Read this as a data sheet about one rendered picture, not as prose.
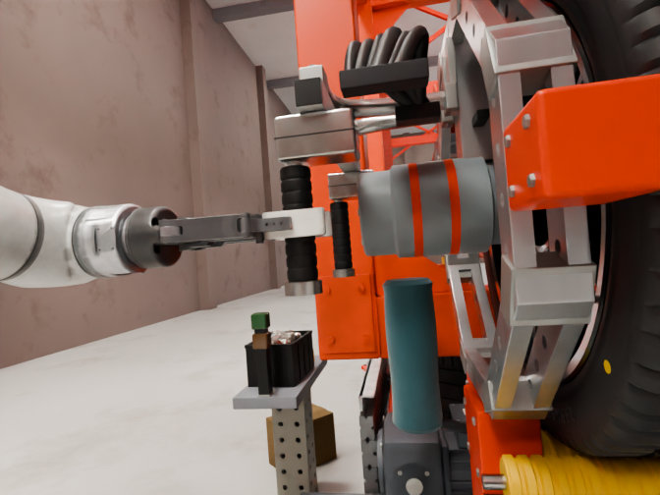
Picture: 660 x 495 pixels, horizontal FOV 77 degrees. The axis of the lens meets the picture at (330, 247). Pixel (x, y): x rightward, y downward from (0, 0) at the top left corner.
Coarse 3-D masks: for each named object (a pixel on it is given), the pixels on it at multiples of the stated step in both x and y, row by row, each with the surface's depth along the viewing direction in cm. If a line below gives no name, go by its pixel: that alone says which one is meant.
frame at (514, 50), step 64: (512, 0) 43; (512, 64) 35; (576, 64) 34; (448, 128) 77; (448, 256) 84; (512, 256) 35; (576, 256) 34; (512, 320) 36; (576, 320) 35; (512, 384) 43
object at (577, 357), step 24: (552, 0) 45; (576, 48) 39; (576, 72) 44; (528, 96) 62; (600, 216) 79; (600, 240) 78; (600, 264) 37; (600, 288) 37; (600, 312) 38; (576, 360) 44
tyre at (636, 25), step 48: (576, 0) 38; (624, 0) 31; (624, 48) 31; (624, 240) 33; (624, 288) 33; (624, 336) 34; (576, 384) 44; (624, 384) 34; (576, 432) 45; (624, 432) 37
